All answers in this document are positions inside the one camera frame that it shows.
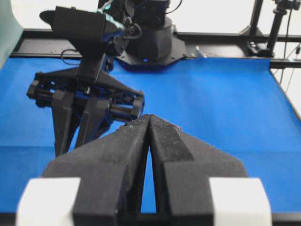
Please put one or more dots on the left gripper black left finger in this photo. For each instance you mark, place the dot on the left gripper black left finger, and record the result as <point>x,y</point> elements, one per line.
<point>111,172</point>

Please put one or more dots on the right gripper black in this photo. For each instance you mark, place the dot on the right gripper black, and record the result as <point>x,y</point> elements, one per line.
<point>91,89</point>

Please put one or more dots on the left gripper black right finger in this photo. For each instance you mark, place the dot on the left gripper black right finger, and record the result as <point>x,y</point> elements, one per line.
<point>182,166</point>

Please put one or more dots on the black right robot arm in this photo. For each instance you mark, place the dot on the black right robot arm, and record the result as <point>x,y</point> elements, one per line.
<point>138,32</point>

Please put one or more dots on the blue cloth mat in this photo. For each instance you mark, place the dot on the blue cloth mat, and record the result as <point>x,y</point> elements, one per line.
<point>232,104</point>

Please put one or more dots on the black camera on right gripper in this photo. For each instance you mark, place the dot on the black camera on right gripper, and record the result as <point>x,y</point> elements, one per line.
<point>75,24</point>

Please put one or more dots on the black camera stand pole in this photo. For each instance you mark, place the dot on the black camera stand pole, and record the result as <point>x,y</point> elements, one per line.
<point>282,6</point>

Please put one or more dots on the black metal frame post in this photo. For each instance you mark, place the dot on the black metal frame post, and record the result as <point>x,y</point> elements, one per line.
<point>252,29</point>

